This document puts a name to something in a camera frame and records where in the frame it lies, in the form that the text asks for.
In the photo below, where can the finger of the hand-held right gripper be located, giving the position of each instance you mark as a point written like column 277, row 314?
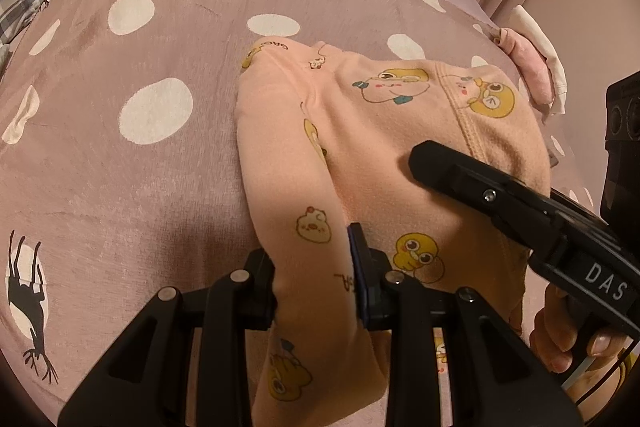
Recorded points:
column 465, row 182

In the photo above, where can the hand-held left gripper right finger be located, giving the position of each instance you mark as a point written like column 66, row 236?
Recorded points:
column 358, row 259

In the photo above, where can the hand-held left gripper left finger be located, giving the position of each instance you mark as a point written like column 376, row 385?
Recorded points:
column 260, row 289

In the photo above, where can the pink cartoon print pants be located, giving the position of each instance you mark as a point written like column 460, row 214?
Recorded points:
column 380, row 157

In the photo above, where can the person's right hand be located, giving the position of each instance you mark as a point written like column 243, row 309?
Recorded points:
column 552, row 332

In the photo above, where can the small white cloth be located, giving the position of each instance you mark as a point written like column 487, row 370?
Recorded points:
column 547, row 52

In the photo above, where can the mauve polka dot deer blanket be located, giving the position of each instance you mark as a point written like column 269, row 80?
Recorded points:
column 150, row 157

